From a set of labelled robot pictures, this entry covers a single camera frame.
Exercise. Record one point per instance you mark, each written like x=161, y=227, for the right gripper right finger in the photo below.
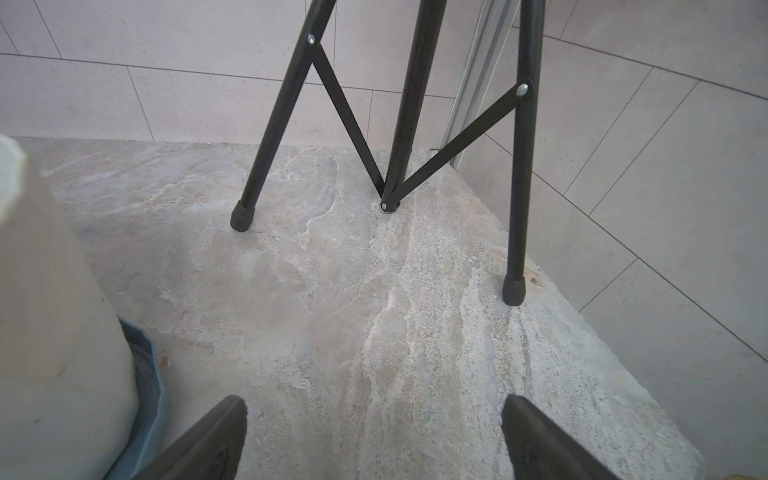
x=540, y=449

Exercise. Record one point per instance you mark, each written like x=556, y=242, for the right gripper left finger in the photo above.
x=210, y=449

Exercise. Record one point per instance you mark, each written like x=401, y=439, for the blue saucer under cream pot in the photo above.
x=144, y=443

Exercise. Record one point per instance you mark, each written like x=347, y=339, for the cream right plant pot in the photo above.
x=68, y=388

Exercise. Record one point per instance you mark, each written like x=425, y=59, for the black perforated music stand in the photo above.
x=395, y=184

